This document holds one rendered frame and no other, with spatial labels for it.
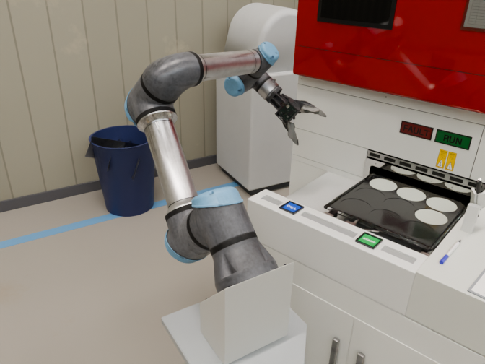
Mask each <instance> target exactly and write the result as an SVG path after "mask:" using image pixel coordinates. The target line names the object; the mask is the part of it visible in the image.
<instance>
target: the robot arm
mask: <svg viewBox="0 0 485 364"><path fill-rule="evenodd" d="M278 59H279V52H278V50H277V49H276V47H275V46H274V45H273V44H272V43H270V42H267V41H265V42H262V44H260V45H259V46H258V47H257V48H256V49H250V50H242V51H228V52H219V53H205V54H197V53H196V52H193V51H188V52H181V53H174V54H171V55H168V56H165V57H162V58H159V59H157V60H156V61H154V62H152V63H151V64H150V65H148V67H147V68H146V69H145V70H144V72H143V74H142V75H141V76H140V78H139V80H138V81H137V83H136V84H135V85H134V87H133V88H132V89H131V90H130V92H129V93H128V95H127V98H126V101H125V104H124V109H125V113H126V116H127V118H128V119H129V121H130V122H133V123H134V126H136V127H137V128H138V130H139V131H142V132H144V133H145V135H146V138H147V141H148V145H149V148H150V151H151V154H152V158H153V161H154V165H155V168H156V170H157V175H158V177H159V180H160V184H161V187H162V190H163V193H164V196H165V200H166V202H167V207H168V211H167V213H166V214H165V220H166V223H167V226H168V230H167V232H166V233H165V247H166V249H167V251H168V253H169V254H170V255H171V256H172V257H173V258H174V259H177V260H178V261H180V262H183V263H187V264H190V263H194V262H197V261H200V260H202V259H204V258H206V257H207V256H208V255H209V254H211V256H212V258H213V261H214V282H215V288H216V289H217V293H219V292H220V291H222V290H224V289H226V288H227V287H228V286H233V285H236V284H239V283H241V282H244V281H246V280H249V279H251V278H254V277H257V276H259V275H261V274H264V273H267V272H270V271H271V270H274V269H277V268H279V267H278V265H277V263H276V260H275V259H274V258H273V256H272V255H271V254H270V253H269V252H268V251H267V250H266V249H265V247H264V246H263V245H262V244H261V242H260V241H259V239H258V236H257V235H256V233H255V230H254V227H253V224H252V222H251V221H250V218H249V215H248V213H247V210H246V208H245V205H244V204H243V199H241V196H240V194H239V192H238V190H237V189H236V188H234V187H231V186H228V187H222V188H216V189H214V190H210V191H207V192H204V193H202V194H199V195H198V194H197V191H196V187H195V185H194V182H193V179H192V176H191V173H190V171H189V168H188V164H187V162H186V159H185V155H184V153H183V149H182V147H181V144H180V140H179V138H178V134H177V131H176V129H175V125H174V124H175V122H176V121H177V118H178V117H177V114H176V112H175V108H174V103H175V101H176V100H177V99H178V98H179V97H180V95H181V94H182V93H183V92H185V91H186V90H187V89H188V88H190V87H195V86H198V85H200V84H201V83H202V82H203V81H208V80H213V79H221V78H226V79H225V81H224V88H225V90H226V92H227V93H228V94H229V95H231V96H233V97H237V96H239V95H242V94H243V93H245V92H247V91H248V90H251V89H252V88H253V89H254V90H255V91H256V92H257V93H258V94H259V95H260V96H261V97H262V98H263V99H264V100H266V101H267V102H268V103H270V104H272V106H273V107H275V109H277V112H276V113H275V115H276V116H277V117H278V118H279V119H280V120H281V121H282V123H283V125H284V128H285V129H286V130H287V131H288V137H289V138H290V139H292V141H293V142H294V143H295V144H296V145H299V142H298V138H297V134H296V133H295V130H294V129H295V125H294V123H292V122H290V121H291V120H292V119H294V120H295V116H296V115H297V114H298V113H301V112H300V111H301V109H303V111H304V112H305V113H314V114H318V115H320V116H323V117H326V114H324V112H322V110H320V109H319V108H317V107H315V106H314V105H312V104H311V103H309V102H307V101H304V100H293V99H292V98H290V97H288V96H286V95H285V94H280V93H281V91H282V88H281V87H280V86H279V85H278V84H277V83H276V80H275V79H272V78H271V77H270V76H269V75H268V74H267V73H266V72H267V71H268V70H269V69H270V68H271V67H272V66H273V65H274V63H275V62H276V61H277V60H278Z"/></svg>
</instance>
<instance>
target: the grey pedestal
mask: <svg viewBox="0 0 485 364"><path fill-rule="evenodd" d="M161 319H162V325H163V326H164V328H165V329H166V331H167V333H168V334H169V336H170V338H171V339H172V341H173V342H174V344H175V346H176V347H177V349H178V351H179V353H180V354H181V356H182V357H183V359H184V361H185V362H186V364H223V362H222V361H221V360H220V359H219V357H218V355H217V354H216V353H215V351H214V350H213V348H212V347H211V345H210V344H209V343H208V341H207V340H206V338H205V337H204V335H203V334H202V333H201V322H200V303H197V304H195V305H191V306H189V307H187V308H184V309H182V310H179V311H176V312H174V313H171V314H169V315H166V316H163V317H162V318H161ZM306 333H307V324H306V323H305V322H304V321H303V320H302V319H301V318H300V317H299V316H298V315H297V314H296V313H295V312H294V311H293V310H292V309H291V308H290V309H289V324H288V332H287V335H286V336H285V337H282V338H280V339H278V340H276V341H274V342H272V343H270V344H268V345H266V346H264V347H262V348H260V349H258V350H256V351H254V352H252V353H249V354H247V355H245V356H243V357H241V358H239V359H237V360H235V361H233V362H231V363H229V364H304V363H305V343H306Z"/></svg>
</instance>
